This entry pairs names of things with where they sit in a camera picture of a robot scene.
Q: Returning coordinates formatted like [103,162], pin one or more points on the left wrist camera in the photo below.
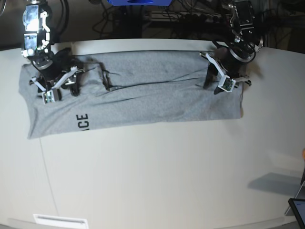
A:
[227,84]

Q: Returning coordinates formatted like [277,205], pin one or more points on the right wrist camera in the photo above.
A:
[50,96]

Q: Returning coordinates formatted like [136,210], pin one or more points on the orange yellow tool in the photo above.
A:
[303,153]

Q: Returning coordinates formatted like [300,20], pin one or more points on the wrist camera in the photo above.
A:
[50,96]
[227,84]

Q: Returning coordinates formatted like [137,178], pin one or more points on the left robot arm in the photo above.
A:
[230,25]

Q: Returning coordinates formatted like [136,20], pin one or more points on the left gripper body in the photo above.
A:
[231,61]

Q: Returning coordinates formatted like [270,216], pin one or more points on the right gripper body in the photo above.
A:
[56,71]

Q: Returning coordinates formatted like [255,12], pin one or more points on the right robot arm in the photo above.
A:
[35,31]

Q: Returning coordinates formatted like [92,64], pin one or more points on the white label strip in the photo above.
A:
[63,222]

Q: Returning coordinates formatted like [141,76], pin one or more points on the black power strip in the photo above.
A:
[185,17]

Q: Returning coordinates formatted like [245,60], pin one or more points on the grey T-shirt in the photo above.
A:
[131,88]

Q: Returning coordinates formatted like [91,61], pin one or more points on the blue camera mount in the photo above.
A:
[140,2]

